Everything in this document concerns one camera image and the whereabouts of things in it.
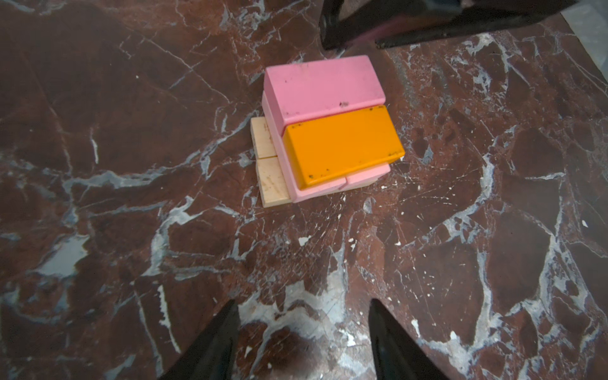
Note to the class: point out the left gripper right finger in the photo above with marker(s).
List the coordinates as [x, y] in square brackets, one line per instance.
[396, 354]

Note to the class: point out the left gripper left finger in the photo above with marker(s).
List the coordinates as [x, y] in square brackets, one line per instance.
[212, 354]

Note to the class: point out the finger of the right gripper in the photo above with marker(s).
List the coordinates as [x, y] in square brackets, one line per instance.
[394, 23]

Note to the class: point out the orange wood block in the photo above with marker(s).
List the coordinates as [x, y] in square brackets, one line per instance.
[331, 148]

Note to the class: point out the natural wood block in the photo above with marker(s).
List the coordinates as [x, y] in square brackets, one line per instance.
[273, 187]
[262, 139]

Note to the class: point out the pink long block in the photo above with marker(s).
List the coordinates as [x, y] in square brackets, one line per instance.
[296, 194]

